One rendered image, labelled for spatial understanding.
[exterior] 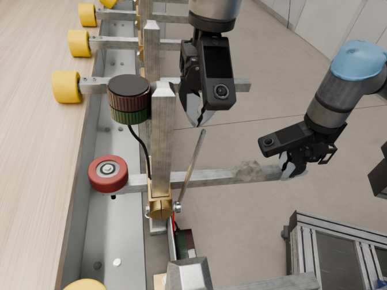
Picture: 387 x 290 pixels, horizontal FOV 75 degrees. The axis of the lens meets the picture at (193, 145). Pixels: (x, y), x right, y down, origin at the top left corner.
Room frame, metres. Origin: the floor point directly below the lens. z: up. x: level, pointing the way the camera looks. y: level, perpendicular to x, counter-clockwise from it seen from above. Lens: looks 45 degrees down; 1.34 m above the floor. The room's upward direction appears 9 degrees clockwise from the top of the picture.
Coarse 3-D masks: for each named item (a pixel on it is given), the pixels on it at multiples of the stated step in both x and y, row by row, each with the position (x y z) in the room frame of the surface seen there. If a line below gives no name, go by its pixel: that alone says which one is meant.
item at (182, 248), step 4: (180, 232) 0.30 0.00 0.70; (180, 236) 0.29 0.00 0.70; (180, 240) 0.28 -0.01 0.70; (184, 240) 0.29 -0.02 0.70; (180, 244) 0.27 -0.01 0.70; (184, 244) 0.27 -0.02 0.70; (180, 248) 0.26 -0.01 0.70; (184, 248) 0.26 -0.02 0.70; (180, 252) 0.25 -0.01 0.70; (184, 252) 0.25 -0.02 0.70; (180, 256) 0.24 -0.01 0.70; (184, 256) 0.25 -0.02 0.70
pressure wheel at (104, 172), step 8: (96, 160) 0.33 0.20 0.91; (104, 160) 0.34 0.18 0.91; (112, 160) 0.34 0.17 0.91; (120, 160) 0.34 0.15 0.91; (88, 168) 0.31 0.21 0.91; (96, 168) 0.32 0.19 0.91; (104, 168) 0.31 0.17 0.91; (112, 168) 0.32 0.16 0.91; (120, 168) 0.32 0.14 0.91; (88, 176) 0.29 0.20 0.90; (96, 176) 0.29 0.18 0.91; (104, 176) 0.30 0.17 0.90; (112, 176) 0.30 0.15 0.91; (120, 176) 0.30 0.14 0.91; (96, 184) 0.28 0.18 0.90; (104, 184) 0.28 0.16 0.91; (112, 184) 0.28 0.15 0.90; (120, 184) 0.30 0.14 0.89; (104, 192) 0.28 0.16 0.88; (112, 192) 0.28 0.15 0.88
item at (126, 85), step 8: (112, 80) 0.30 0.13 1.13; (120, 80) 0.30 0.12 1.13; (128, 80) 0.31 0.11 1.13; (136, 80) 0.31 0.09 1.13; (144, 80) 0.31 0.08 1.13; (112, 88) 0.28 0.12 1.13; (120, 88) 0.28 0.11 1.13; (128, 88) 0.29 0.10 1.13; (136, 88) 0.29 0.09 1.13; (144, 88) 0.29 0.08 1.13; (128, 96) 0.27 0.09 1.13; (128, 128) 0.29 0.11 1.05; (136, 136) 0.30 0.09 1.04; (144, 144) 0.30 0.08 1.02
